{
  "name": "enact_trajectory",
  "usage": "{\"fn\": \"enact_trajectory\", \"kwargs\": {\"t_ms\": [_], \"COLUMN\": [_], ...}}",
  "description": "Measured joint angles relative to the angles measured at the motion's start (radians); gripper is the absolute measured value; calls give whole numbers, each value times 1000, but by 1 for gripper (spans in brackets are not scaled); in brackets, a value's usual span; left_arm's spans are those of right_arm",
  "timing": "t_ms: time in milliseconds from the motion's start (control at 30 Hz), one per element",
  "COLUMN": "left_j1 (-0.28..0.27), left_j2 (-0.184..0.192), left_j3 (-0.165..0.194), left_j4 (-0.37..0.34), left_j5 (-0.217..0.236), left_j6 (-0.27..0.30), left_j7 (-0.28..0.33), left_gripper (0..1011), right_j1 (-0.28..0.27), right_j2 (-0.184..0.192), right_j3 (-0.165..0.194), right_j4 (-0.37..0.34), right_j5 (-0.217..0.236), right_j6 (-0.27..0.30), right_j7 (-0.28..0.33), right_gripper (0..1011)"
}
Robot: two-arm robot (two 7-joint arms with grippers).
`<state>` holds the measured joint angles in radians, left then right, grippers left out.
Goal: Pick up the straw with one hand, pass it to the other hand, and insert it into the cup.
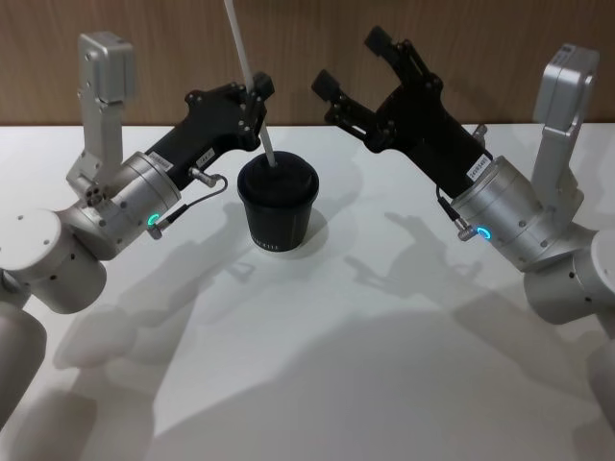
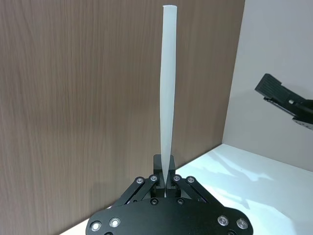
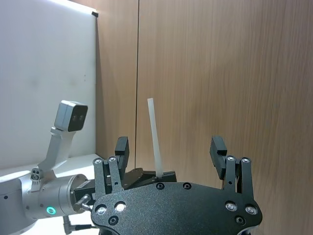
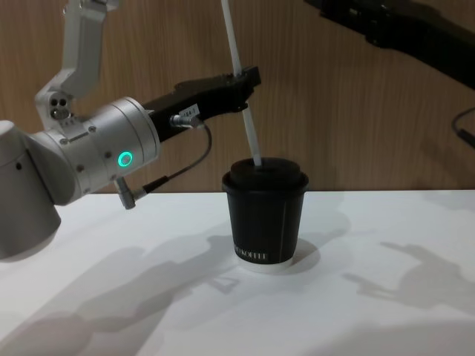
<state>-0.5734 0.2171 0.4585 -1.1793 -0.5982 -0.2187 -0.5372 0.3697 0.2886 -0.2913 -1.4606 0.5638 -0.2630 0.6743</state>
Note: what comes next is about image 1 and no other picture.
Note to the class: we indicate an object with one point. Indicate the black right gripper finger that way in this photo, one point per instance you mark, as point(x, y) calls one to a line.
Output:
point(408, 60)
point(351, 108)

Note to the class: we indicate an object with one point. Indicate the black paper cup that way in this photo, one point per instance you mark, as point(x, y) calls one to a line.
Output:
point(278, 216)

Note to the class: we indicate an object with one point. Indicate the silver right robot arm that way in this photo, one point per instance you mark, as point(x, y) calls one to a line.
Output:
point(523, 216)

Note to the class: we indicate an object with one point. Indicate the white drinking straw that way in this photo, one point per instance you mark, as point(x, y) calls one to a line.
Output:
point(250, 81)

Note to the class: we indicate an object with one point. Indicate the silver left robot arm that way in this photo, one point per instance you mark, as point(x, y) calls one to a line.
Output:
point(91, 225)

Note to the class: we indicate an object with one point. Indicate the black plastic cup lid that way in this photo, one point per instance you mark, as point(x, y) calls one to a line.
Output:
point(278, 180)

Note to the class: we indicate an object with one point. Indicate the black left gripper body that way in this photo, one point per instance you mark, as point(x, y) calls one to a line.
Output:
point(202, 129)

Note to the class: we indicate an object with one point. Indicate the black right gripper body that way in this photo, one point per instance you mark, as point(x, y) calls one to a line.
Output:
point(427, 134)

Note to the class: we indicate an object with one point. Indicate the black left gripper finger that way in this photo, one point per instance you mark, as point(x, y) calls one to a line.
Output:
point(253, 115)
point(263, 83)

